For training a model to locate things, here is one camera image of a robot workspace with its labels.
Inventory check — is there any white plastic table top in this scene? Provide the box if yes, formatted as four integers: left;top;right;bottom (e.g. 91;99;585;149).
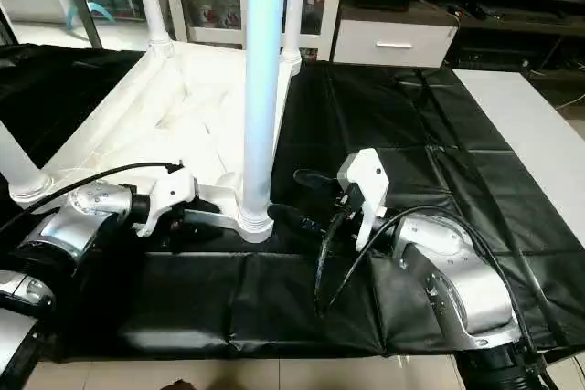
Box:
7;39;303;245

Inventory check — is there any black plastic mat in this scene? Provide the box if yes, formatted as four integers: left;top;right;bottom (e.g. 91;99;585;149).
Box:
0;43;585;359

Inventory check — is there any white drawer unit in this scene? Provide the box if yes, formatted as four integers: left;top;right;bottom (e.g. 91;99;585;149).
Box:
331;19;458;69

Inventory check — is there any white glass-door cabinet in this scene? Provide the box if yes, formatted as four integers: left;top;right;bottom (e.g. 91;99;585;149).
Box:
160;0;350;62

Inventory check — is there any light blue plastic object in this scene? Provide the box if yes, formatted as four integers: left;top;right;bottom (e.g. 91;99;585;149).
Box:
68;0;118;27

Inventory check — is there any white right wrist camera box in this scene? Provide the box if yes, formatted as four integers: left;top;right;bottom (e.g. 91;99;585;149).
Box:
336;148;389;250

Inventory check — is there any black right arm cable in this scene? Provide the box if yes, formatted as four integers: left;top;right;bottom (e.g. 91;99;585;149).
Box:
313;207;540;345

